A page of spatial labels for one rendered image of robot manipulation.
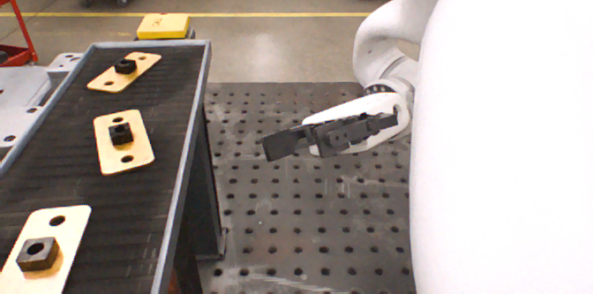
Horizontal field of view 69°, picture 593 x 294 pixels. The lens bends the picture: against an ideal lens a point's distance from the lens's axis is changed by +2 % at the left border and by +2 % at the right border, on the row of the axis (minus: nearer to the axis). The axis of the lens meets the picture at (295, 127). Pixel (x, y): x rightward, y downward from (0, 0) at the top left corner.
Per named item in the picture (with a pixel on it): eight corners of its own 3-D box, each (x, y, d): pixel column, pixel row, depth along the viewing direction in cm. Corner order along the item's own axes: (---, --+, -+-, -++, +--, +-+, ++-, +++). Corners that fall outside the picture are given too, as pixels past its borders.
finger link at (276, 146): (311, 147, 53) (271, 162, 49) (296, 148, 56) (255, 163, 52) (304, 122, 53) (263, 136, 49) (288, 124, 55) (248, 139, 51)
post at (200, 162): (188, 232, 87) (144, 26, 61) (226, 229, 87) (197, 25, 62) (183, 263, 81) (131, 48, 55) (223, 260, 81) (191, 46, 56)
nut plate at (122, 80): (133, 54, 49) (131, 44, 48) (163, 57, 48) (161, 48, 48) (86, 88, 42) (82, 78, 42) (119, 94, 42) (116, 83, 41)
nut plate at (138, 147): (93, 121, 38) (90, 109, 37) (138, 110, 39) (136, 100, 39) (103, 177, 32) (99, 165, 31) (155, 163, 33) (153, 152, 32)
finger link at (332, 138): (384, 139, 44) (341, 157, 40) (361, 140, 47) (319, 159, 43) (377, 109, 44) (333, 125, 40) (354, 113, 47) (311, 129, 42)
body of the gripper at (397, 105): (425, 133, 53) (369, 161, 46) (364, 139, 61) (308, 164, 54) (410, 75, 52) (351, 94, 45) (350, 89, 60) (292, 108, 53)
